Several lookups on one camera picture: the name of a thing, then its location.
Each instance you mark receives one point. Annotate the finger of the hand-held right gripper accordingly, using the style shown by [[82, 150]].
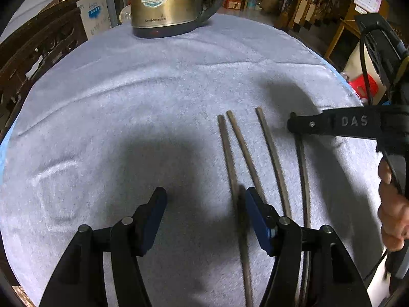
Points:
[[332, 123]]

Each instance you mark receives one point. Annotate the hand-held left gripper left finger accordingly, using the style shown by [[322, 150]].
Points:
[[153, 220]]

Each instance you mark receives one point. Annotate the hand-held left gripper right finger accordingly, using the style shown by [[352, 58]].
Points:
[[258, 220]]

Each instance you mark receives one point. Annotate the dark chopstick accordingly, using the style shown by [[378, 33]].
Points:
[[271, 153], [228, 160], [242, 147], [305, 182]]

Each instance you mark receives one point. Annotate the person's right hand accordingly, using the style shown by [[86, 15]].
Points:
[[394, 217]]

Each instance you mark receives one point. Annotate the wooden stair railing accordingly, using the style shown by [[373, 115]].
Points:
[[306, 6]]

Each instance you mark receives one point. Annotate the grey tablecloth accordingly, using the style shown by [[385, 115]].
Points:
[[127, 102]]

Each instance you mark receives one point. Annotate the blue water jug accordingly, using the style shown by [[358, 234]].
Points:
[[252, 2]]

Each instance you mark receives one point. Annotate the orange cardboard box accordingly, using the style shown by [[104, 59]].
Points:
[[233, 1]]

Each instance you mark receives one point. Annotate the blue table cover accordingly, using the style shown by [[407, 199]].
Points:
[[2, 160]]

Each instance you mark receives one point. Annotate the gold electric kettle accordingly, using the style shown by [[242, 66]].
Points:
[[166, 3]]

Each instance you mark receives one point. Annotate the white fan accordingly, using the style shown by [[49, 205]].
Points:
[[126, 16]]

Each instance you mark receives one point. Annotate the wooden chair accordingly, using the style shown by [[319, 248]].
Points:
[[38, 48]]

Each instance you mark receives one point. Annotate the white cardboard box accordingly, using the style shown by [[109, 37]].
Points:
[[96, 12]]

